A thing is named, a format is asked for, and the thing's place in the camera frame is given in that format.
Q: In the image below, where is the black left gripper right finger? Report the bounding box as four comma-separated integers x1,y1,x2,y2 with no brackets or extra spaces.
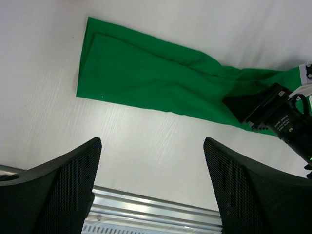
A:
203,137,312,234

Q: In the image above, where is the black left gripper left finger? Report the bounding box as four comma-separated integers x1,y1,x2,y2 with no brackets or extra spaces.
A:
0,137,101,234

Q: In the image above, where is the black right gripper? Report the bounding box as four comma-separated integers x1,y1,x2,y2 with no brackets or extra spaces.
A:
223,83,307,144

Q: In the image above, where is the green t shirt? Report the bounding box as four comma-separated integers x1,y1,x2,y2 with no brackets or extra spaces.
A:
76,17,305,131

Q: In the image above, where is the white slotted cable duct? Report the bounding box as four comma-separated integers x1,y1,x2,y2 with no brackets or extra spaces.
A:
81,223,221,234

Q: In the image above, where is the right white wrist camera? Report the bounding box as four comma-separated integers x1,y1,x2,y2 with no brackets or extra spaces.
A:
291,63,312,97

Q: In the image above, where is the aluminium front rail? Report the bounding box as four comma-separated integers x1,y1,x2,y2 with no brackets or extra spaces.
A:
0,164,221,229

